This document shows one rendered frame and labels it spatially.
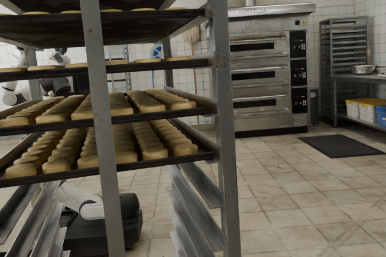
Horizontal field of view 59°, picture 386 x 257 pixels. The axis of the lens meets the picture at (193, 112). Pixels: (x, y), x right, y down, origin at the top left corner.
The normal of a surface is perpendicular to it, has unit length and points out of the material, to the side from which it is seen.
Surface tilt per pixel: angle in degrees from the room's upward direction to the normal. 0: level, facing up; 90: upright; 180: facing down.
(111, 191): 90
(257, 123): 91
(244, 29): 90
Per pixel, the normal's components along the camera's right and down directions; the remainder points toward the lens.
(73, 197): 0.04, 0.14
